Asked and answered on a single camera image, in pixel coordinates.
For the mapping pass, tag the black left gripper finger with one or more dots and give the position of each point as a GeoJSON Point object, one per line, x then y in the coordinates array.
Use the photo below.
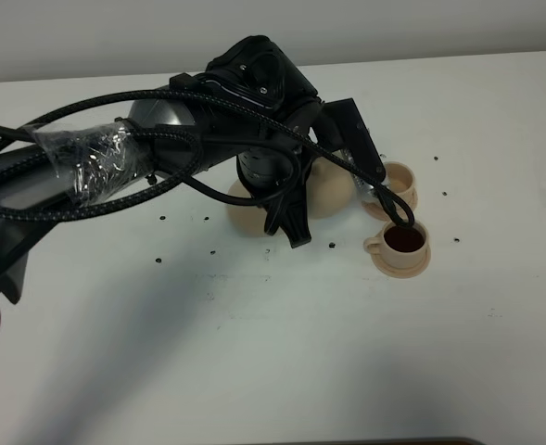
{"type": "Point", "coordinates": [289, 213]}

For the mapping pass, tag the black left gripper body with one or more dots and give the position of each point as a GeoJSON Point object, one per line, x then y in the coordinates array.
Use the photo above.
{"type": "Point", "coordinates": [257, 75]}

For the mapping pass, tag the beige clay teapot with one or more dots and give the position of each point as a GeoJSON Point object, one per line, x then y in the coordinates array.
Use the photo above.
{"type": "Point", "coordinates": [329, 189]}

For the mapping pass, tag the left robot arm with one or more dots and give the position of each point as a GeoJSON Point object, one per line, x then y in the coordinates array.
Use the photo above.
{"type": "Point", "coordinates": [116, 151]}

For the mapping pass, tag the beige teapot saucer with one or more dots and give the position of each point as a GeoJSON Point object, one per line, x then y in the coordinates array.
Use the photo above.
{"type": "Point", "coordinates": [248, 221]}

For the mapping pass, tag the far beige cup saucer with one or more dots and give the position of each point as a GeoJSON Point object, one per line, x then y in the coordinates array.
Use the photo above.
{"type": "Point", "coordinates": [374, 209]}

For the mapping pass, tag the beige cup saucer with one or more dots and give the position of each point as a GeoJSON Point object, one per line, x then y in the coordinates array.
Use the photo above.
{"type": "Point", "coordinates": [374, 209]}
{"type": "Point", "coordinates": [394, 272]}

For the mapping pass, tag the far beige teacup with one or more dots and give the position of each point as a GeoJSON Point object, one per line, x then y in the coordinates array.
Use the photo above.
{"type": "Point", "coordinates": [399, 179]}

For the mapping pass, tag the beige teacup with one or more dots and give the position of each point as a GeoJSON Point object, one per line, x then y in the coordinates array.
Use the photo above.
{"type": "Point", "coordinates": [399, 179]}
{"type": "Point", "coordinates": [400, 248]}

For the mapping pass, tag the near beige teacup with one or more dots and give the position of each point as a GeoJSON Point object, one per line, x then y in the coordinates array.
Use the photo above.
{"type": "Point", "coordinates": [400, 248]}

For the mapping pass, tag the near beige cup saucer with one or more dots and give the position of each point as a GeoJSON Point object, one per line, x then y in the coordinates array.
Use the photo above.
{"type": "Point", "coordinates": [394, 272]}

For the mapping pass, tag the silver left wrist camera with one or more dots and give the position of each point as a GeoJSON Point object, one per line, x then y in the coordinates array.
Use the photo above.
{"type": "Point", "coordinates": [340, 128]}

